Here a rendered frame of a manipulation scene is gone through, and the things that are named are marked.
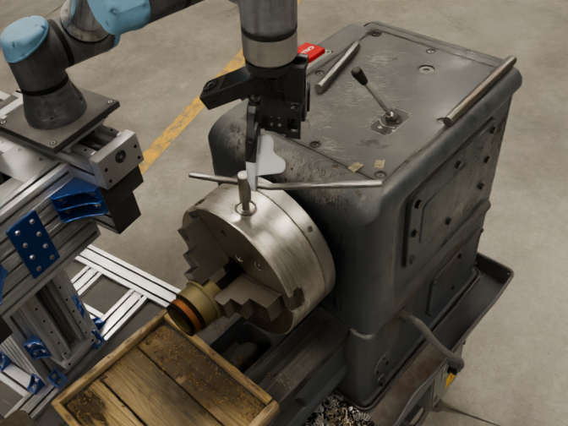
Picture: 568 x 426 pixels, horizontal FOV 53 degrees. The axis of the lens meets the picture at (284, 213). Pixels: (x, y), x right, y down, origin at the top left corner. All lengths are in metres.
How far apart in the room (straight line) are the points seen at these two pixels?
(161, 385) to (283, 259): 0.42
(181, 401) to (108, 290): 1.21
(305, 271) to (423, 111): 0.42
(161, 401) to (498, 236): 1.87
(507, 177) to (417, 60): 1.72
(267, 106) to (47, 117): 0.81
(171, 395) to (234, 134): 0.55
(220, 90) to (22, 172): 0.84
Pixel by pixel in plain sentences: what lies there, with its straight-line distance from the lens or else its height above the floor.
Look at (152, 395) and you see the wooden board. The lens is 1.27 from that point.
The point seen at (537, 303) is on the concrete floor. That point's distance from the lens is 2.54.
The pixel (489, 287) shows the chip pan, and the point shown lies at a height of 0.54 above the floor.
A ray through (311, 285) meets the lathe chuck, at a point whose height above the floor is 1.11.
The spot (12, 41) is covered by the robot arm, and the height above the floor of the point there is 1.38.
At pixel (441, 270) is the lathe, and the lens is 1.53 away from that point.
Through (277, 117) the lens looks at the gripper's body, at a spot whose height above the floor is 1.48.
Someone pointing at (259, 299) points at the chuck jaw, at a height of 1.12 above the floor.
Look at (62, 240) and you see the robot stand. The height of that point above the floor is 0.88.
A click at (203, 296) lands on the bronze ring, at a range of 1.08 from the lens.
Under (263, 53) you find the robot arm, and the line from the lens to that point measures 0.78.
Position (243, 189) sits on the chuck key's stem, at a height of 1.29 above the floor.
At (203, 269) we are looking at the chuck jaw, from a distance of 1.10.
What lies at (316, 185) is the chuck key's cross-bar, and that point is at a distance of 0.96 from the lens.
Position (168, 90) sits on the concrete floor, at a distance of 3.84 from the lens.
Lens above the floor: 1.95
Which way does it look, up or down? 44 degrees down
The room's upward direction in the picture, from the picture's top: 7 degrees counter-clockwise
